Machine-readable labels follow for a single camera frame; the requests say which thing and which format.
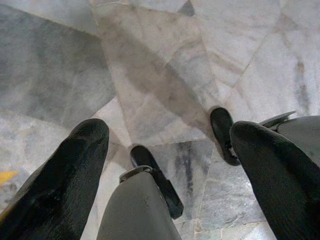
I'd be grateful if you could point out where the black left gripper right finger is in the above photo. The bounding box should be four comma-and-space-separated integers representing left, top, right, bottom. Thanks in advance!
229, 120, 320, 240

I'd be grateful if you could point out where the black right robot foot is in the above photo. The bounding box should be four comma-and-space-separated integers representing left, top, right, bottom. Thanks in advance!
209, 106, 242, 167

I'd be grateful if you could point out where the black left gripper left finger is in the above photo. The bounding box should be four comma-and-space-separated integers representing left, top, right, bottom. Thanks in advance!
0, 118, 110, 240

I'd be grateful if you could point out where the yellow shirt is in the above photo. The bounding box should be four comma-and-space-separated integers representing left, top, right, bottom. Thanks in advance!
0, 170, 20, 183

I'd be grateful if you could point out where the black robot foot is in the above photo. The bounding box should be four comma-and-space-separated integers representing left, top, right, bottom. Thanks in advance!
209, 106, 242, 167
129, 144, 185, 220

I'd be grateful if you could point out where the grey robot leg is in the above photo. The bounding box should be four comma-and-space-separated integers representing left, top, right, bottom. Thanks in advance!
96, 166, 182, 240
259, 111, 320, 169

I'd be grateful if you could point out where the grey left robot leg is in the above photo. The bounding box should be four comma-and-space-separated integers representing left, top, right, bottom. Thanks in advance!
96, 166, 182, 240

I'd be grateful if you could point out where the grey right robot leg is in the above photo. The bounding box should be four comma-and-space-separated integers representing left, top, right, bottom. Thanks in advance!
259, 111, 320, 169

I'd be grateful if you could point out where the black left robot foot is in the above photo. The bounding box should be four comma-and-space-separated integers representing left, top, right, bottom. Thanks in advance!
129, 144, 185, 220

